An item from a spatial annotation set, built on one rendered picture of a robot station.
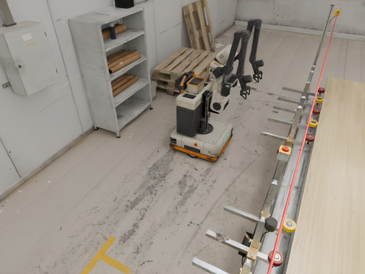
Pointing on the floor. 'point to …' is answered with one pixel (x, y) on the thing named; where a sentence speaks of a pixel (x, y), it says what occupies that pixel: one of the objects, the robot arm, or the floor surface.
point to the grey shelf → (88, 27)
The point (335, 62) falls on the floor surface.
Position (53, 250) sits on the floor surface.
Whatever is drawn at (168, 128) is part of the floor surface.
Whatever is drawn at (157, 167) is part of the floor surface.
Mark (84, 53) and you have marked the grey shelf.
